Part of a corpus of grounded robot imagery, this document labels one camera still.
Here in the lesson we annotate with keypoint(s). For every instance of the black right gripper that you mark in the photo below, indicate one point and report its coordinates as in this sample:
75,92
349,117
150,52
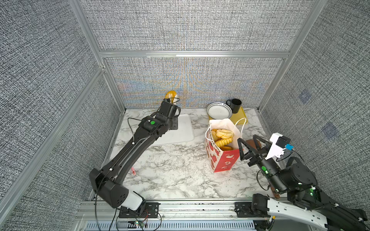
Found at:
261,161

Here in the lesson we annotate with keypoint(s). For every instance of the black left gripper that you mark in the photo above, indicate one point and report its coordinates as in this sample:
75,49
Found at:
175,121

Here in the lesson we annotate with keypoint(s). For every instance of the small round bun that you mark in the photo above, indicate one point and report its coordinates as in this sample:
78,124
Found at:
172,96

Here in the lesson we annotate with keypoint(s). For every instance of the white and red paper bag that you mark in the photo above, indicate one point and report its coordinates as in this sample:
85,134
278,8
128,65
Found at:
222,160

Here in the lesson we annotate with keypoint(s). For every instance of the pale knotted bun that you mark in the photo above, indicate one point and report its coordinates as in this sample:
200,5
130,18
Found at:
224,134

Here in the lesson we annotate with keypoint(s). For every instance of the ridged yellow pastry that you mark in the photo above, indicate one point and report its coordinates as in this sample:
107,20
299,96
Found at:
223,142

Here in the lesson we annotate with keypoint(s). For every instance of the golden round scored bread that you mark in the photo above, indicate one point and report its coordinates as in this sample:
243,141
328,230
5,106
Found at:
214,134

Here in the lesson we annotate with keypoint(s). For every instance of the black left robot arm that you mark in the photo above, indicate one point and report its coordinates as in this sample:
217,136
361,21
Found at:
107,182

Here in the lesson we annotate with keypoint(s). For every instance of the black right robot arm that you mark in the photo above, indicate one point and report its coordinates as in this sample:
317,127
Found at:
307,203

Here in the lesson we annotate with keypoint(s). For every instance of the wooden spatula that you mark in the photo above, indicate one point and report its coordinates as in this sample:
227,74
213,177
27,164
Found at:
259,173

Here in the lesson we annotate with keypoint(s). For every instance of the white rectangular tray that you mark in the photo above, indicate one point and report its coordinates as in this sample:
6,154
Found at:
184,133

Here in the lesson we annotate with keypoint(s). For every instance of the yellow cutting board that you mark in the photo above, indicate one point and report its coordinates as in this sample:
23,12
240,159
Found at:
239,118

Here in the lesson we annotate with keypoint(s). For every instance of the black rimmed white bowl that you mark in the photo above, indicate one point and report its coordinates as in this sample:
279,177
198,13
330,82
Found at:
211,110

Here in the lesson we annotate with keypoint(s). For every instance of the black mug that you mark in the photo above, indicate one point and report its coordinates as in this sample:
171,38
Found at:
234,104

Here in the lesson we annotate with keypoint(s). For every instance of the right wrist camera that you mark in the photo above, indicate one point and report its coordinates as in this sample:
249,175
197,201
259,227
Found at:
280,143

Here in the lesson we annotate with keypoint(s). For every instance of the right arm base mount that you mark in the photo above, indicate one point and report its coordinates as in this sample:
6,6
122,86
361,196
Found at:
251,209

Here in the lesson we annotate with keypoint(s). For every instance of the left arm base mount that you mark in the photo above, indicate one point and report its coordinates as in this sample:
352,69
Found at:
147,210

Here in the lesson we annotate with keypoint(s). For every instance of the aluminium front rail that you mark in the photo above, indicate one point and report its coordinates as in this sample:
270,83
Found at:
172,215

